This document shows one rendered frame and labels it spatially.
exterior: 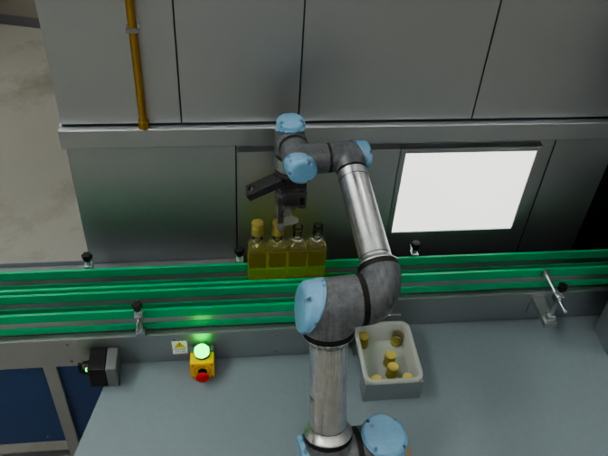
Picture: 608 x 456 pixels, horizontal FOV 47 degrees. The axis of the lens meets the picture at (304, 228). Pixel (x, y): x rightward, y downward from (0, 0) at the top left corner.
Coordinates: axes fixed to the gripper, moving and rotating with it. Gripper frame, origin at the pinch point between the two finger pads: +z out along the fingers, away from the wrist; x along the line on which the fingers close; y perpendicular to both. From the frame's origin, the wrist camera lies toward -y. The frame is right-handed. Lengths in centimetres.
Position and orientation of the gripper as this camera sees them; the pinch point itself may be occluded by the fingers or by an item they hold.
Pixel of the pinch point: (278, 223)
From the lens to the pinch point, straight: 197.8
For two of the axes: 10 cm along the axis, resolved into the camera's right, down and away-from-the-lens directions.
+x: -1.0, -6.7, 7.4
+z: -0.6, 7.5, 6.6
